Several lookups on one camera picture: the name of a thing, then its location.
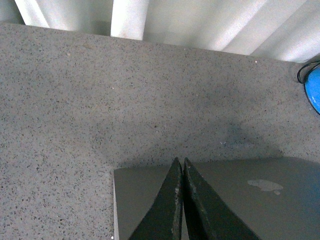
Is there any left gripper dark top-camera left finger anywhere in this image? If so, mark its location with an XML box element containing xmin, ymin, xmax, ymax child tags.
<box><xmin>130</xmin><ymin>157</ymin><xmax>183</xmax><ymax>240</ymax></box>

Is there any left gripper dark top-camera right finger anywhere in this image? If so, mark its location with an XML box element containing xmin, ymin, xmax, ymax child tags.
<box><xmin>183</xmin><ymin>158</ymin><xmax>260</xmax><ymax>240</ymax></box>

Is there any silver laptop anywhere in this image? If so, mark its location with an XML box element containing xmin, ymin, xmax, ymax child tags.
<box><xmin>113</xmin><ymin>157</ymin><xmax>320</xmax><ymax>240</ymax></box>

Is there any blue desk lamp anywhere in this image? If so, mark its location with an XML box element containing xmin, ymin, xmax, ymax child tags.
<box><xmin>304</xmin><ymin>65</ymin><xmax>320</xmax><ymax>114</ymax></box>

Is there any white curtain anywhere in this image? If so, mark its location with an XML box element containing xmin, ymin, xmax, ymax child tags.
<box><xmin>0</xmin><ymin>0</ymin><xmax>320</xmax><ymax>63</ymax></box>

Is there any black lamp cable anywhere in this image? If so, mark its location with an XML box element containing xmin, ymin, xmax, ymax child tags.
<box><xmin>296</xmin><ymin>60</ymin><xmax>320</xmax><ymax>84</ymax></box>

